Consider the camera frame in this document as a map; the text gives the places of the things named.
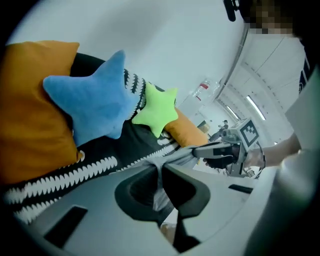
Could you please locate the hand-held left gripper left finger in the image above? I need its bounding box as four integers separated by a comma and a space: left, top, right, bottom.
31, 164, 176, 255

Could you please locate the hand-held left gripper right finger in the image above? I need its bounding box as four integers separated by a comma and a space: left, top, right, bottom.
162, 164, 260, 254

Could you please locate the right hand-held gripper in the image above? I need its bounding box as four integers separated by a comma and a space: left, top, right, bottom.
192, 118, 260, 178

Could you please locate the grey cloth garment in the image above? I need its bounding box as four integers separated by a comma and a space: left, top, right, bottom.
142, 146, 211, 218

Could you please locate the person's right forearm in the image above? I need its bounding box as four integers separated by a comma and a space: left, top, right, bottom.
246, 132, 303, 168

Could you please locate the orange cushion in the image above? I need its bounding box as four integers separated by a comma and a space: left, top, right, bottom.
163, 107, 210, 148
0, 40, 83, 186

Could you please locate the ceiling light strip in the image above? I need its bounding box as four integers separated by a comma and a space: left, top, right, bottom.
226, 104, 241, 120
246, 94, 266, 121

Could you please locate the white water dispenser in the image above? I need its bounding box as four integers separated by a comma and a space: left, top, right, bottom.
179, 97, 208, 126

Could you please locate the clear water jug red label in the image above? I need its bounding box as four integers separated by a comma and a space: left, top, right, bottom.
191, 78, 221, 102

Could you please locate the green star pillow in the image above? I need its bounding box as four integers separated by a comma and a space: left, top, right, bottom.
131, 81, 180, 139

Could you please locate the blue star pillow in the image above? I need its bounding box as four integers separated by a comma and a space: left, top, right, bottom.
42, 49, 141, 147

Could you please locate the person's black t-shirt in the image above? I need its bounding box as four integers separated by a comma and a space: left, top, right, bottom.
298, 37, 320, 96

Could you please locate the person's head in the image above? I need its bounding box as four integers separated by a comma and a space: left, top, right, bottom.
241, 0, 320, 38

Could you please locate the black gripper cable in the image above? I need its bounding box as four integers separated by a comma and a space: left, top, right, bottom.
254, 142, 267, 180

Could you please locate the black head-worn camera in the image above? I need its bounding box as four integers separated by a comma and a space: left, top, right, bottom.
223, 0, 241, 23

